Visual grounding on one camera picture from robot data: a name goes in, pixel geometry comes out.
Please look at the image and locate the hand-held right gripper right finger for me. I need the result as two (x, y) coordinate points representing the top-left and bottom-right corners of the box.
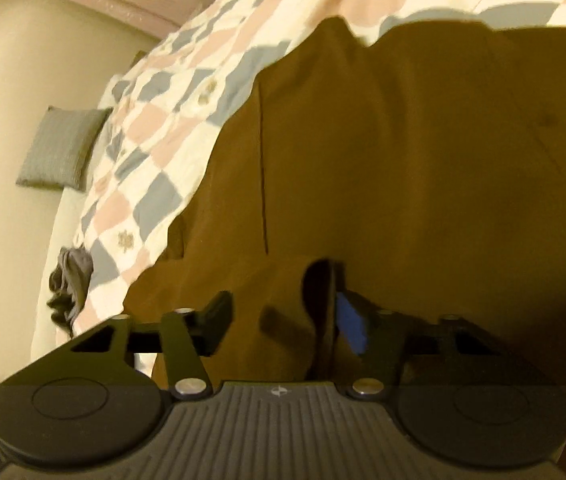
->
(335, 294), (501, 402)

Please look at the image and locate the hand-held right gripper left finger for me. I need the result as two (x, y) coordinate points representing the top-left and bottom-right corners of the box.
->
(70, 290), (235, 401)

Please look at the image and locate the brown garment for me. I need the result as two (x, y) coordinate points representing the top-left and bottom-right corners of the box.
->
(123, 16), (566, 396)

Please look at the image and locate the grey garment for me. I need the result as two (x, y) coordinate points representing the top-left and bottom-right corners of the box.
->
(47, 246), (94, 338)

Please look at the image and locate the white bolster pillow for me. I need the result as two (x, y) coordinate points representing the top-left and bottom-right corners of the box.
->
(30, 75), (128, 361)

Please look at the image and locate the checked bear print quilt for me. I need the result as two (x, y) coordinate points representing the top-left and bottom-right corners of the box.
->
(70, 0), (566, 338)

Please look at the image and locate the grey square cushion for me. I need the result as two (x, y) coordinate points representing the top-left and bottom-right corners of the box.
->
(16, 106), (114, 192)

